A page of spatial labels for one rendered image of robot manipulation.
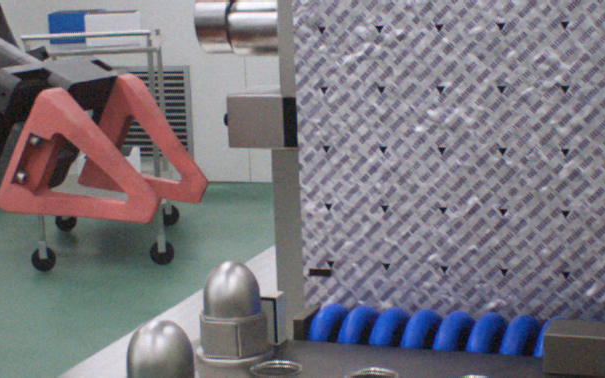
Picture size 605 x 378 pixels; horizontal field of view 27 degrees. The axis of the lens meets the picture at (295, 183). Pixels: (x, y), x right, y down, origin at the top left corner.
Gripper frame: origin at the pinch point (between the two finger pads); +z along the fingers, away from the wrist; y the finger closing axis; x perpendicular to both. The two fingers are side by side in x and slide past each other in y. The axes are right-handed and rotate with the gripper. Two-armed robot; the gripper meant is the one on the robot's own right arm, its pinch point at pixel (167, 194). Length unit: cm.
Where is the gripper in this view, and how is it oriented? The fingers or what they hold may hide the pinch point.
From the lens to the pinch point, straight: 67.8
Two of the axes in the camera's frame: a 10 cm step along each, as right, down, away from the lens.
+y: -3.5, 1.6, -9.2
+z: 8.5, 4.7, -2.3
